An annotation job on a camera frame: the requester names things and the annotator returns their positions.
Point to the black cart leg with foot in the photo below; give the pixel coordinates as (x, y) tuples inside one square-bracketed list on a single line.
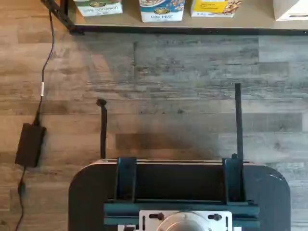
[(104, 130)]

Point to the dark metal mounting frame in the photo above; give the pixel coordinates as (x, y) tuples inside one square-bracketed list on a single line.
[(125, 178)]

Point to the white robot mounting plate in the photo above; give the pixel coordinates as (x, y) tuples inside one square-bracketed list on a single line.
[(146, 219)]

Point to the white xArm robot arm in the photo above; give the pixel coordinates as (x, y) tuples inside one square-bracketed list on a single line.
[(185, 223)]

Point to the yellow white granola box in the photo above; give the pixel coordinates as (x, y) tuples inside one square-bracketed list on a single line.
[(211, 9)]

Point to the straight black cart leg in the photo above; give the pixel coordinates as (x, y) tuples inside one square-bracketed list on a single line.
[(239, 120)]

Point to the plain white box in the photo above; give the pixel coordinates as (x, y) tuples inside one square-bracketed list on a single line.
[(291, 10)]

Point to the green apple cinnamon oatmeal box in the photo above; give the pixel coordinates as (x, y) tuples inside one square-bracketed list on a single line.
[(101, 9)]

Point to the black metal shelving rack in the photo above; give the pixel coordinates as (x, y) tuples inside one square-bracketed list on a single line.
[(168, 30)]

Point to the black power adapter brick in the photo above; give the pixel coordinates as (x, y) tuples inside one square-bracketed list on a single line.
[(30, 144)]

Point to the blue white Flax Plus box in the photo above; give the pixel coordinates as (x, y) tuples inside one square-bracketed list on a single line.
[(161, 13)]

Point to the black robot cart base plate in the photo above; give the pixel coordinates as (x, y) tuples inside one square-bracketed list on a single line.
[(86, 192)]

